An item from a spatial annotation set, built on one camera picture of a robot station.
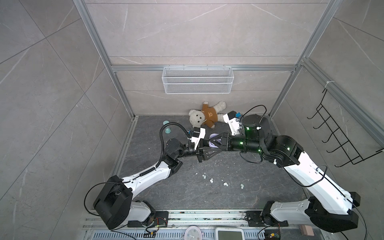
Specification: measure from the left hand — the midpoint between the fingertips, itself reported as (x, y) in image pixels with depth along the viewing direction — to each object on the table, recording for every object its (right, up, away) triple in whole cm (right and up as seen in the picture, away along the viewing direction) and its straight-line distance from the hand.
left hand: (220, 145), depth 60 cm
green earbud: (-5, -22, +28) cm, 36 cm away
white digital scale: (+5, -41, +7) cm, 42 cm away
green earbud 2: (+17, -26, +24) cm, 39 cm away
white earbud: (-1, -24, +26) cm, 35 cm away
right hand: (-4, +2, -1) cm, 5 cm away
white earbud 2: (+7, -25, +24) cm, 36 cm away
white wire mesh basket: (-9, +40, +41) cm, 58 cm away
